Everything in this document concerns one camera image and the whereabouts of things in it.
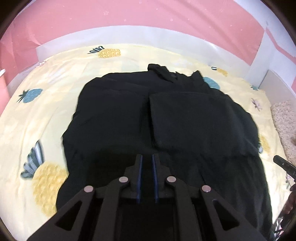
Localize floral patterned pillow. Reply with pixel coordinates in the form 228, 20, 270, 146
271, 100, 295, 165

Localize yellow pineapple print bedsheet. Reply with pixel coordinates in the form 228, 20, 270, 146
1, 44, 290, 240

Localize person's right hand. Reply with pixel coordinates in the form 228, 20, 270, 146
283, 184, 296, 214

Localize white bed headboard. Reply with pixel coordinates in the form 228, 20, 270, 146
258, 70, 295, 106

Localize large black garment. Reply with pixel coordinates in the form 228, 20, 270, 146
56, 64, 273, 240

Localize white bed side rail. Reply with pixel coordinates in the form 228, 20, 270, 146
6, 24, 253, 88

